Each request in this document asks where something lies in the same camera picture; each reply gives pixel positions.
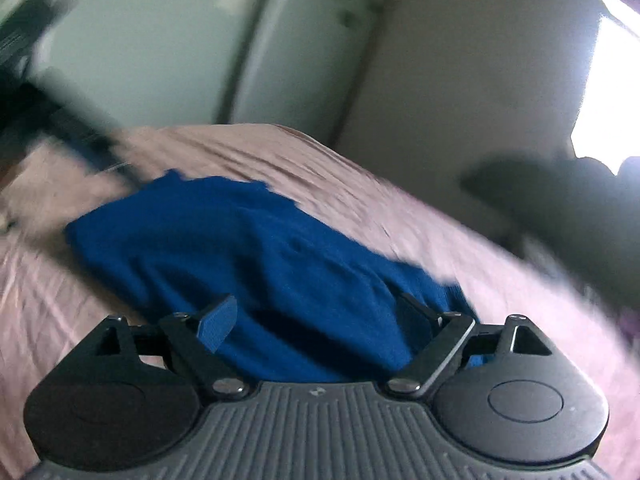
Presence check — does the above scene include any blue knit sweater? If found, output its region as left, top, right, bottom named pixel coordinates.
left=64, top=169, right=483, bottom=383

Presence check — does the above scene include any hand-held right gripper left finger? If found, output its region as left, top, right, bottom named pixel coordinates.
left=99, top=294, right=247, bottom=401

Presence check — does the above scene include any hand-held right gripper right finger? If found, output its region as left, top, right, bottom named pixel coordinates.
left=385, top=292, right=552, bottom=399

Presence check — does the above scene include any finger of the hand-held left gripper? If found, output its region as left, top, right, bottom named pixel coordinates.
left=47, top=102, right=138, bottom=188

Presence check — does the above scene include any dark cloud-shaped headboard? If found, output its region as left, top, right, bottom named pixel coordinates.
left=459, top=154, right=640, bottom=306

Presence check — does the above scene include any bright window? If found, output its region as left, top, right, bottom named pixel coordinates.
left=570, top=0, right=640, bottom=173

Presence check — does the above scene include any wardrobe with floral glass door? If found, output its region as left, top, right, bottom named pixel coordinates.
left=214, top=0, right=406, bottom=133

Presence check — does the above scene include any bed with pink sheet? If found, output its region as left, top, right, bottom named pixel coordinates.
left=0, top=123, right=640, bottom=480

